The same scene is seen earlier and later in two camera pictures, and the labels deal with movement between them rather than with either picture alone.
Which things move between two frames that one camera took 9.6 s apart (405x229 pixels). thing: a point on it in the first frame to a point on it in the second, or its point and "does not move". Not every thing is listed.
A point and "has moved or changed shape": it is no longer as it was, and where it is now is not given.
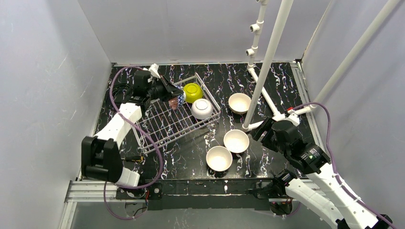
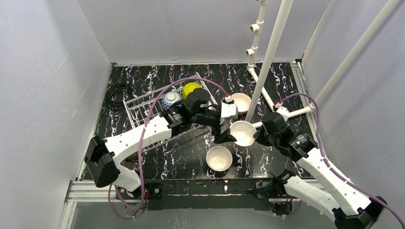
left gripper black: (163, 87) to (222, 125)
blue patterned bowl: (177, 102) has moved or changed shape
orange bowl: (236, 141) has moved or changed shape
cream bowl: (219, 158) does not move
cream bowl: (239, 103) does not move
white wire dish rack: (164, 122) does not move
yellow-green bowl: (193, 91) does not move
